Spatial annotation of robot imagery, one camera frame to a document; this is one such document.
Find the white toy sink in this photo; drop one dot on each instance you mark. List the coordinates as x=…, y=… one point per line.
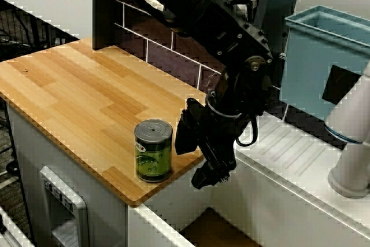
x=277, y=171

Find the teal plastic box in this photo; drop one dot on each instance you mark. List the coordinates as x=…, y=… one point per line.
x=306, y=64

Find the green pea tin can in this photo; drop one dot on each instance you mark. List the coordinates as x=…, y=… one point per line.
x=153, y=154

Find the white toy kitchen cabinet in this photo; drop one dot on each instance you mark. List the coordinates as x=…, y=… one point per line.
x=29, y=148

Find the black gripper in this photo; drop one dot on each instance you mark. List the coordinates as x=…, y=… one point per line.
x=216, y=140

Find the wooden countertop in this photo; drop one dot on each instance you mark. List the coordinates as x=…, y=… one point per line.
x=81, y=96

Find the dark tile backsplash panel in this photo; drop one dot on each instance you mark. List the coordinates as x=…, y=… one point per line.
x=162, y=53

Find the black WidowX robot arm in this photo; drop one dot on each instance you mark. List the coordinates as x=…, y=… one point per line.
x=208, y=12

